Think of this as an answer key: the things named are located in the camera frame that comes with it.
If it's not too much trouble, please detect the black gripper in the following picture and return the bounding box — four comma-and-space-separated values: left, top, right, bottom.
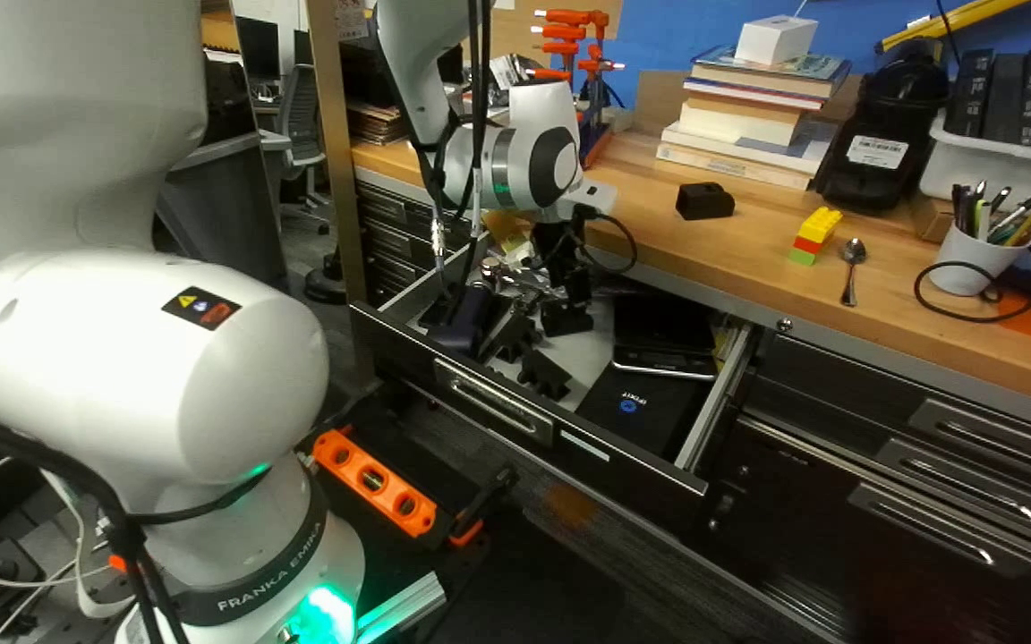
530, 223, 593, 337

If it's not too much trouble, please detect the black block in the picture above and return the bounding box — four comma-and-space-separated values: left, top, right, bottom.
519, 352, 568, 402
675, 183, 733, 223

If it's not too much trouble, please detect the grey drawer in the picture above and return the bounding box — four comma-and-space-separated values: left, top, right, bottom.
354, 245, 754, 498

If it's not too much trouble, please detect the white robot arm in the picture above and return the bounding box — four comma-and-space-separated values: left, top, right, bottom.
0, 0, 365, 644

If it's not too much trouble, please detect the black tablet in drawer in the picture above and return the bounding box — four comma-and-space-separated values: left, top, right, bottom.
575, 364, 714, 460

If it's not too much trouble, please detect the stack of books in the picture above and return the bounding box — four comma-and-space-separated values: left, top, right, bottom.
660, 54, 860, 188

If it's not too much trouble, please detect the yellow red green lego stack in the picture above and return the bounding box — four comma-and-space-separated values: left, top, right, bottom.
792, 207, 842, 264

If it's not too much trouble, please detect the metal spoon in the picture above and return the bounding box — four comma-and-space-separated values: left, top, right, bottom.
842, 237, 868, 309

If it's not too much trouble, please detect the small white box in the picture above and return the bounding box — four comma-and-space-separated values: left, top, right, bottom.
733, 16, 817, 67

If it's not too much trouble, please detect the black label printer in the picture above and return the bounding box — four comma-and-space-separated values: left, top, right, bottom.
810, 50, 949, 211

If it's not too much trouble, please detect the white cup with pens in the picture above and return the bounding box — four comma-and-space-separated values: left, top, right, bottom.
926, 183, 1031, 296

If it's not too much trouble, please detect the white bin with black boxes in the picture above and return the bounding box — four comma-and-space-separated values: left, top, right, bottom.
921, 50, 1031, 200

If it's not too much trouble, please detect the black cable loop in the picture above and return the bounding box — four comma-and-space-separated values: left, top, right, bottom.
909, 245, 1031, 325

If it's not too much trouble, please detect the yellow level on wall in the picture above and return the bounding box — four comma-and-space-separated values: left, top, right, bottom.
876, 0, 1027, 54

